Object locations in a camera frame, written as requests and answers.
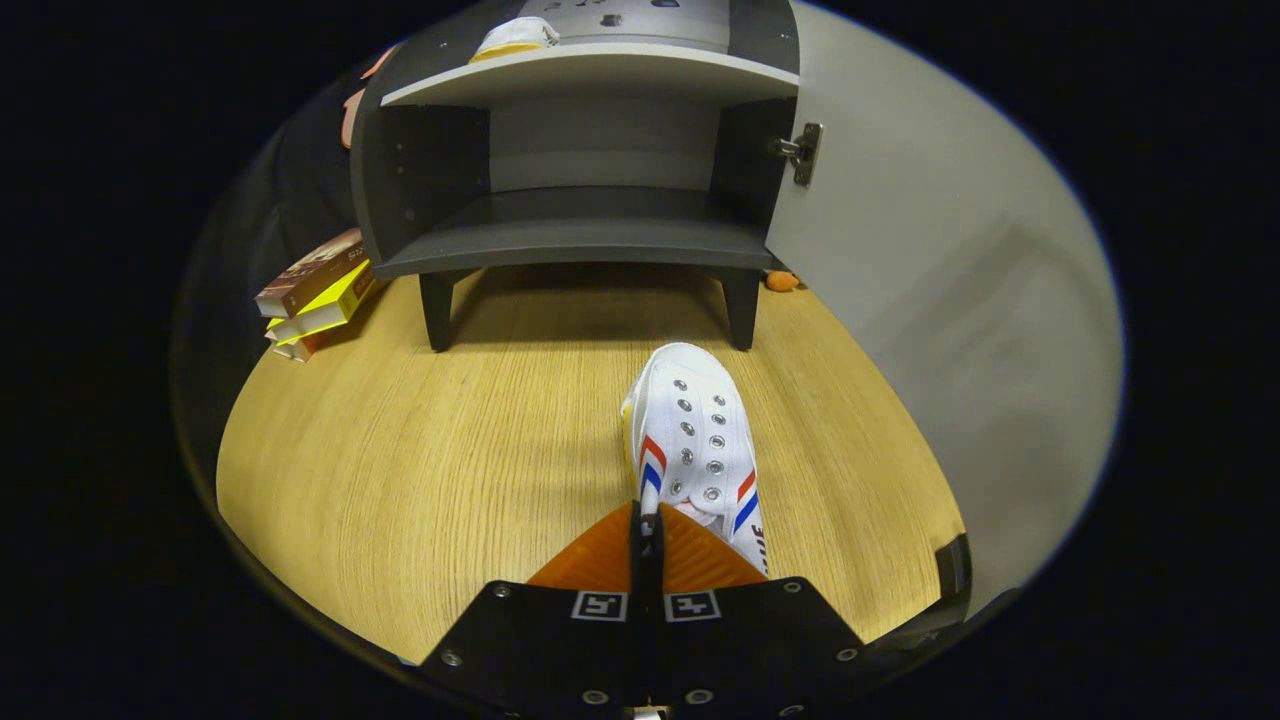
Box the yellow book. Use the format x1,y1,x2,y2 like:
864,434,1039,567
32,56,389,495
265,260,376,344

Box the black door handle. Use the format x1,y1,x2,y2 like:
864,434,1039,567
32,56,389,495
935,533,973,601

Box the white striped shoe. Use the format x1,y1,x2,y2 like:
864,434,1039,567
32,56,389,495
620,342,769,576
470,17,561,64

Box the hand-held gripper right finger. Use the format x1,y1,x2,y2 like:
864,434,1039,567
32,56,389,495
650,503,873,716

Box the metal door hinge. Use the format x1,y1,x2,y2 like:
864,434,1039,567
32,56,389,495
770,122,824,188

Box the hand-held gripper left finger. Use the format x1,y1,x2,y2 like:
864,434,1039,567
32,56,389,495
420,500,651,716

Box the orange book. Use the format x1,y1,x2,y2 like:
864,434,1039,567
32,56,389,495
272,330,331,363

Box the brown book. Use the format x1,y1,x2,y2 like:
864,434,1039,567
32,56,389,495
255,228,366,319

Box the beige shoe cabinet door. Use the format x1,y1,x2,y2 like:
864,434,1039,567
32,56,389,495
765,0,1126,616

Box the black backdrop cloth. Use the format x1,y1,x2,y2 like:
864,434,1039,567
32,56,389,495
170,45,401,401

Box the grey shoe cabinet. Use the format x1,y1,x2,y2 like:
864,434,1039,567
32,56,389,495
350,0,801,353

